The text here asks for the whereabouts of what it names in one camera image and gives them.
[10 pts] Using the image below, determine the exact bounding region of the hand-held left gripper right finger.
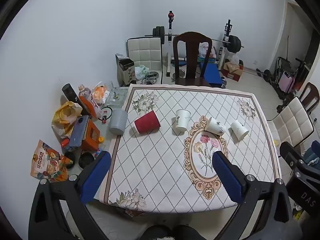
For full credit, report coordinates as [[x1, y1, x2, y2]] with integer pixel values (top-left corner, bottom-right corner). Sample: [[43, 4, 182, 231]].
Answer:
[[212, 151, 293, 240]]

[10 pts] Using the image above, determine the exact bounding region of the black folded trolley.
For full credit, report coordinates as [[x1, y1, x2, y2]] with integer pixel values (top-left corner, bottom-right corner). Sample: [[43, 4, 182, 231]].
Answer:
[[275, 56, 313, 98]]

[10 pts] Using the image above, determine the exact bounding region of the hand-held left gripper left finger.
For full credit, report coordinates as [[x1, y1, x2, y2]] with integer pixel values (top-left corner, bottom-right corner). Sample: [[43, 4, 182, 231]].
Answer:
[[28, 151, 112, 240]]

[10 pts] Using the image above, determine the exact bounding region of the open tea box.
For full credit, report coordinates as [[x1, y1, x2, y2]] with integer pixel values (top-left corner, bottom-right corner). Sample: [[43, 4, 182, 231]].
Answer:
[[115, 53, 137, 87]]

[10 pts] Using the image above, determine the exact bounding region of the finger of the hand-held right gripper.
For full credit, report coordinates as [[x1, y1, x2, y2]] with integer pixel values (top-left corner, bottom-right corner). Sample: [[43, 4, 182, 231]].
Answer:
[[279, 142, 313, 178]]

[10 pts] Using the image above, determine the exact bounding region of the grey plastic cup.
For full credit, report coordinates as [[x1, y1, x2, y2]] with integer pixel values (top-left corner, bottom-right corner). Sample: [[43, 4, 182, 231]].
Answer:
[[109, 109, 128, 135]]

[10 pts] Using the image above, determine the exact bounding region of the red ribbed paper cup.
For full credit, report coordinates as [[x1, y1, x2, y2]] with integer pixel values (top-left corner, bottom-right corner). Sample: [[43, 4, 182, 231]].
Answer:
[[134, 110, 160, 134]]

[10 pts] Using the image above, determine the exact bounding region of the black round lid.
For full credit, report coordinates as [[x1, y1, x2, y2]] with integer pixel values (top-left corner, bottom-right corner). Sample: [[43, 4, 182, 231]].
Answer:
[[64, 151, 77, 164], [79, 152, 95, 167]]

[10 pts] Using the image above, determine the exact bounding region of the red and white plastic bag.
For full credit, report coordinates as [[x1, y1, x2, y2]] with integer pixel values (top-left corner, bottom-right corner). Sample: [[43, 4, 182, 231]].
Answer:
[[199, 42, 217, 59]]

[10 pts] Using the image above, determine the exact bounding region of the black coiled cable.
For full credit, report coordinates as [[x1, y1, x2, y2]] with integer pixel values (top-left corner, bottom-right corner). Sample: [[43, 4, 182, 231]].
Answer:
[[101, 106, 113, 120]]

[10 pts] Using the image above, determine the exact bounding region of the orange snack bag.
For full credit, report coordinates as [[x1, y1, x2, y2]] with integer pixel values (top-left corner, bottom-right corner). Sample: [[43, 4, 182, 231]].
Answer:
[[91, 81, 110, 105]]

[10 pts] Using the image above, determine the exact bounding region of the yellow plastic bag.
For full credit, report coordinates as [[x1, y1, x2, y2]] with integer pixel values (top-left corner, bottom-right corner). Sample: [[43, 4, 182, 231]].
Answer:
[[52, 101, 83, 139]]

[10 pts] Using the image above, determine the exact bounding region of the green and white plastic bag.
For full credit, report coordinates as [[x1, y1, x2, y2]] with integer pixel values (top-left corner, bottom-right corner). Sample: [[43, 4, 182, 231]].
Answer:
[[135, 64, 150, 80]]

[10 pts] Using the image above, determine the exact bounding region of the floral quilted tablecloth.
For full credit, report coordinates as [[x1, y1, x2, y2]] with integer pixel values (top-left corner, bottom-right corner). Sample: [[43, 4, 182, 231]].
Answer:
[[104, 84, 282, 214]]

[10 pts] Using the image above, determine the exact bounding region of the white padded chair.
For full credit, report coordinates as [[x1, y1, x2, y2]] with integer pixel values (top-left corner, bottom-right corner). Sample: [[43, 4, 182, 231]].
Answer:
[[126, 37, 164, 84], [266, 96, 315, 148]]

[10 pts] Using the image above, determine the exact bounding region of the clear glass tray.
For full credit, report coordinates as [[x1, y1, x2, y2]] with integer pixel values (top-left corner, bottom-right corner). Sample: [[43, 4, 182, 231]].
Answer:
[[105, 81, 129, 109]]

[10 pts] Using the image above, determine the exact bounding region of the brown cardboard box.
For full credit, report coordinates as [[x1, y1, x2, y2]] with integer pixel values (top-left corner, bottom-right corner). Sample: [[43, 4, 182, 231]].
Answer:
[[221, 59, 244, 82]]

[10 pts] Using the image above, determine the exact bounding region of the blue smartphone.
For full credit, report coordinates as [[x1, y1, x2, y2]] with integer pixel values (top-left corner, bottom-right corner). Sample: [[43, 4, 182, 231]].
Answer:
[[69, 115, 90, 148]]

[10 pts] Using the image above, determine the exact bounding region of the black barbell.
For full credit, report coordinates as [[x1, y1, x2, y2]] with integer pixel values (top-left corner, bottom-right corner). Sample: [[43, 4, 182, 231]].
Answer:
[[145, 26, 245, 53]]

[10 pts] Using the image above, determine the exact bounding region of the black thermos flask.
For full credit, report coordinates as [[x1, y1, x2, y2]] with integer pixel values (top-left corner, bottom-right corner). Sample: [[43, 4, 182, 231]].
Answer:
[[62, 83, 87, 115]]

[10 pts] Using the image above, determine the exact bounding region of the blue weight bench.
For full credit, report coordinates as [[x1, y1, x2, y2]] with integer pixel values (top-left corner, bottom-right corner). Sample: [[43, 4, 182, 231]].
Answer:
[[200, 61, 223, 85]]

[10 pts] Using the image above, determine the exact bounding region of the white squat rack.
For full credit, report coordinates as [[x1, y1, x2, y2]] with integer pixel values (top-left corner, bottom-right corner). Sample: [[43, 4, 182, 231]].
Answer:
[[165, 10, 232, 77]]

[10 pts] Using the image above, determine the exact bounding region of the blue cloth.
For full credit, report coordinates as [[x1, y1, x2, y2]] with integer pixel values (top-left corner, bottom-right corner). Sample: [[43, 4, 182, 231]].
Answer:
[[302, 140, 320, 165]]

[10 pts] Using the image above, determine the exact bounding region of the black dumbbell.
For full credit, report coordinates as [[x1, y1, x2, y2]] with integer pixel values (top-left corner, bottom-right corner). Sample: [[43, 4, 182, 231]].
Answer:
[[256, 69, 272, 82]]

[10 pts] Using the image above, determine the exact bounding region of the pink suitcase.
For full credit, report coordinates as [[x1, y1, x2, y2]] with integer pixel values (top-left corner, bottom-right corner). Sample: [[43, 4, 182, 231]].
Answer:
[[278, 71, 295, 94]]

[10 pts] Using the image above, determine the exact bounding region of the orange cardboard box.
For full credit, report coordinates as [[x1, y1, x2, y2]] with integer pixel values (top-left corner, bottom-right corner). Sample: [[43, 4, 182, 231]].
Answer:
[[81, 120, 101, 150]]

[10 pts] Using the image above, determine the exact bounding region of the white paper cup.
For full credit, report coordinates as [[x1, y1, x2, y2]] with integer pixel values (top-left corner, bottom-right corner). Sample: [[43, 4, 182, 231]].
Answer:
[[204, 117, 227, 136], [230, 120, 249, 141], [172, 109, 191, 132]]

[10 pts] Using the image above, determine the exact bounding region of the orange drink bottle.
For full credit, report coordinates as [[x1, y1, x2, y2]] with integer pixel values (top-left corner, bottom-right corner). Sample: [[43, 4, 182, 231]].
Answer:
[[80, 96, 102, 118], [78, 84, 92, 100]]

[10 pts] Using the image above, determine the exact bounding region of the dark wooden chair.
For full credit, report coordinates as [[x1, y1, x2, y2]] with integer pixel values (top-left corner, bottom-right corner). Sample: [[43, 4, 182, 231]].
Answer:
[[299, 82, 320, 115], [172, 32, 213, 87]]

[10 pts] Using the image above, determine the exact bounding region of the colourful printed snack packet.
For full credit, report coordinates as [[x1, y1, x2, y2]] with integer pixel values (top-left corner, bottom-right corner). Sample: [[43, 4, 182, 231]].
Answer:
[[30, 139, 73, 182]]

